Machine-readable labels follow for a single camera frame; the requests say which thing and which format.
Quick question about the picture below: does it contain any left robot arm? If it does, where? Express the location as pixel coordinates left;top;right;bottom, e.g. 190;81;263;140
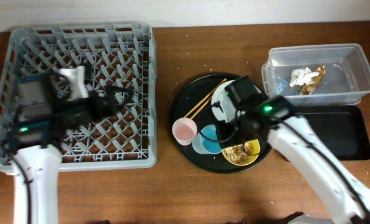
4;73;133;223

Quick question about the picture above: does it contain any white tissue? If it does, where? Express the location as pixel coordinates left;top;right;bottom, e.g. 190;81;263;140
289;67;318;87

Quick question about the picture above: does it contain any wooden chopstick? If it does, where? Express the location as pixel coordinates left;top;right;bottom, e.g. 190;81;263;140
190;97;212;119
184;78;227;118

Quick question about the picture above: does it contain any black rectangular tray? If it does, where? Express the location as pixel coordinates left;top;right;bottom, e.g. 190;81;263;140
297;105;370;161

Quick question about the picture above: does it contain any lower wooden chopstick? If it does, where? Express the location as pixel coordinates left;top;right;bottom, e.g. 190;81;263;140
190;97;212;119

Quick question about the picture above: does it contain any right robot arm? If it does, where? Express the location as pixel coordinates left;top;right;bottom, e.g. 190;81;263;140
212;77;370;223

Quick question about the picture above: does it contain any gold snack wrapper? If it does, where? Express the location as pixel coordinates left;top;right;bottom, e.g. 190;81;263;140
299;65;325;95

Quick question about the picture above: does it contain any clear plastic bin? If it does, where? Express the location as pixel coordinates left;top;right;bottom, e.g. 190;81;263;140
262;44;370;106

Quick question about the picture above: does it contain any round black tray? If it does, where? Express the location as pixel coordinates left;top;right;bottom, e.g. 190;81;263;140
168;73;272;174

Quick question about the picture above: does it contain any pink plastic cup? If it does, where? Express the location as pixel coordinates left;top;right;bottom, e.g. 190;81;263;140
172;118;197;146

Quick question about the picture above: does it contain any blue plastic cup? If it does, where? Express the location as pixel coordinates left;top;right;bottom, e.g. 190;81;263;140
192;124;222;154

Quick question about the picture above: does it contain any yellow bowl with food scraps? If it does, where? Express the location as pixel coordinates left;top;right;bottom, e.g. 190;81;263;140
222;139;260;166

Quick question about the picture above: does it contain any upper wooden chopstick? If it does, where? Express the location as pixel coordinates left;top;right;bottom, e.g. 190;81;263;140
184;78;227;118

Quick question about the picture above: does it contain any grey plastic dishwasher rack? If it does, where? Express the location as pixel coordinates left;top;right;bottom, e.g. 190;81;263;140
0;24;157;174

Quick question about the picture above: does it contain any grey round plate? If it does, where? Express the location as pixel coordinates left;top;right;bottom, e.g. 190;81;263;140
211;77;267;123

